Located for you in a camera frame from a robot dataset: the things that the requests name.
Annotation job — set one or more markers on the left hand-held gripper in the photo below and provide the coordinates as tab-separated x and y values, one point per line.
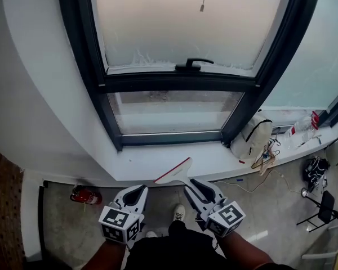
118	221

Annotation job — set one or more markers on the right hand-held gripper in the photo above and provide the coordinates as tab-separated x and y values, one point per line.
228	215

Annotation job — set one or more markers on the white squeegee with red blade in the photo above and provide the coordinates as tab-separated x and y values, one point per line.
174	173

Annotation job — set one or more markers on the clear window glass pane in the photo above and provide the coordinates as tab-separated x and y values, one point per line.
174	114

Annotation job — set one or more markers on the person's left forearm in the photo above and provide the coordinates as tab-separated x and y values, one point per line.
107	256

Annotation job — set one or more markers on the person's right forearm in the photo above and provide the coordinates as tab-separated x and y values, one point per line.
242	252

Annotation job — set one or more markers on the white sneaker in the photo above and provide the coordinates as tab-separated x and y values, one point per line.
178	212
151	234

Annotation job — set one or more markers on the red fire extinguisher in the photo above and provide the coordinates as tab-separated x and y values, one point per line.
86	195

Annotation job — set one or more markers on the white window sill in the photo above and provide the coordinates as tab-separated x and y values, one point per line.
157	157

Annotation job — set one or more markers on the person's body in black clothes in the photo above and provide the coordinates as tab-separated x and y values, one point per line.
174	249

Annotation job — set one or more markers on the wooden clothes hanger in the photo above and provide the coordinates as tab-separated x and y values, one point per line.
263	164

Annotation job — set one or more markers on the brown hanger with teal clips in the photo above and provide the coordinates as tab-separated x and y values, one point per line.
270	150

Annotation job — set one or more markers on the black patterned backpack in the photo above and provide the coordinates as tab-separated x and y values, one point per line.
315	173

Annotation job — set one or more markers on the clear plastic bottle red label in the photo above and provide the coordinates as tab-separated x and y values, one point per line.
301	128

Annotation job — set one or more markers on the black folding chair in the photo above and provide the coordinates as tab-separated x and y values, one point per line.
328	207

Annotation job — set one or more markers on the frosted sash window pane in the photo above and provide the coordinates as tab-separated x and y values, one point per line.
186	24

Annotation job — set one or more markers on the large frosted window pane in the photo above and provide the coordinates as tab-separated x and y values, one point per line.
321	52

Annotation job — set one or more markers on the black window frame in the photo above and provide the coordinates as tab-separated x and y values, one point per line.
186	83

